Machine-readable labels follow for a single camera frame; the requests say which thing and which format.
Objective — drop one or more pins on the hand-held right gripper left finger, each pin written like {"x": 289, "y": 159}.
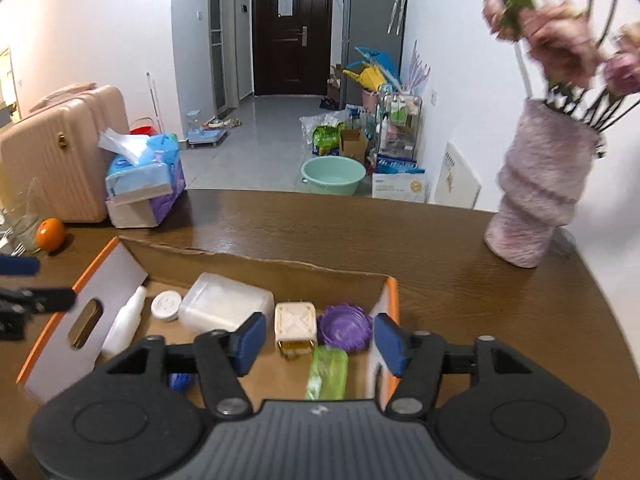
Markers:
{"x": 250, "y": 342}

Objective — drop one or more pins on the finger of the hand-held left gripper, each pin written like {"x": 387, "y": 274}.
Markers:
{"x": 50, "y": 299}
{"x": 20, "y": 265}

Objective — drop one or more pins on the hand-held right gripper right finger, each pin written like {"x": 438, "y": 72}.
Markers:
{"x": 390, "y": 345}

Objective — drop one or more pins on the purple ridged cap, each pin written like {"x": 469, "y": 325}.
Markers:
{"x": 345, "y": 327}

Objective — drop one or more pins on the small cream square container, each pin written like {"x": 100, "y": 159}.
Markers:
{"x": 295, "y": 321}

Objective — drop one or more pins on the translucent plastic container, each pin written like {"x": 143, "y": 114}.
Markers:
{"x": 220, "y": 302}

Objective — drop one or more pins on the green spray bottle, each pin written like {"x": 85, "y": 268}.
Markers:
{"x": 327, "y": 372}

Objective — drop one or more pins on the red printed cardboard box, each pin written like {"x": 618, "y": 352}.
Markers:
{"x": 280, "y": 280}

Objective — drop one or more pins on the white spray bottle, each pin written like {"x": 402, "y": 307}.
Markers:
{"x": 122, "y": 325}

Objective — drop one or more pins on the blue ridged cap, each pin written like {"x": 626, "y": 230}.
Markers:
{"x": 181, "y": 382}

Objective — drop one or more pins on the white round lid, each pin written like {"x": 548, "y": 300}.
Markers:
{"x": 166, "y": 305}

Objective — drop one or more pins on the clear glass cup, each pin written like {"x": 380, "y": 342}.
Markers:
{"x": 22, "y": 230}

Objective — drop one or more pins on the orange fruit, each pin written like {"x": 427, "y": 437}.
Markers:
{"x": 50, "y": 234}

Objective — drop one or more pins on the pink ribbed suitcase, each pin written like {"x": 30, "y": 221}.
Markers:
{"x": 65, "y": 160}

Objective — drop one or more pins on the blue tissue pack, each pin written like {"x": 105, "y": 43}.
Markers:
{"x": 145, "y": 170}

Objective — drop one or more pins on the white and blue carton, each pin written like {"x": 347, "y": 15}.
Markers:
{"x": 399, "y": 182}

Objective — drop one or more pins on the green plastic basin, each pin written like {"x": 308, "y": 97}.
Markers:
{"x": 332, "y": 175}

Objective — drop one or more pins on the white leaning board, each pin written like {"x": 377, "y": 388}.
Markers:
{"x": 457, "y": 177}

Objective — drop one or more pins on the red plastic basin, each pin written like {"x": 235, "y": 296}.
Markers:
{"x": 145, "y": 126}

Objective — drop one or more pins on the small brown cardboard box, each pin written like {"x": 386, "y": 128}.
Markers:
{"x": 354, "y": 144}

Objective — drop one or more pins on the green printed bag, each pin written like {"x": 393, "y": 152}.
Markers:
{"x": 327, "y": 140}

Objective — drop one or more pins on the pet water dispenser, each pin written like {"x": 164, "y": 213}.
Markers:
{"x": 205, "y": 132}

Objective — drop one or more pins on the pink ribbed vase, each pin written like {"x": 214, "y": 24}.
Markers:
{"x": 540, "y": 185}

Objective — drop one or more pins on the pink bucket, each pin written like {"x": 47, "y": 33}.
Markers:
{"x": 370, "y": 100}

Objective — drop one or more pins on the yellow watering can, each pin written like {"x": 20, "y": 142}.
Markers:
{"x": 367, "y": 79}

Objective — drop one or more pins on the blue folding rack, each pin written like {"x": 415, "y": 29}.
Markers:
{"x": 380, "y": 60}

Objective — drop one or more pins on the dark brown entrance door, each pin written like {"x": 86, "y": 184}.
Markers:
{"x": 290, "y": 40}

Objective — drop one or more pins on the grey side door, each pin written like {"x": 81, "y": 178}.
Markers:
{"x": 222, "y": 35}

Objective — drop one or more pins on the grey refrigerator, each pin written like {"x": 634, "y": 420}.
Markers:
{"x": 372, "y": 20}

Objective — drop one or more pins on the hanging folded umbrellas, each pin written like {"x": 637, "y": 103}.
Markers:
{"x": 398, "y": 0}

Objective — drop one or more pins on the dried pink roses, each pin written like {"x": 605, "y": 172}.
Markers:
{"x": 565, "y": 45}

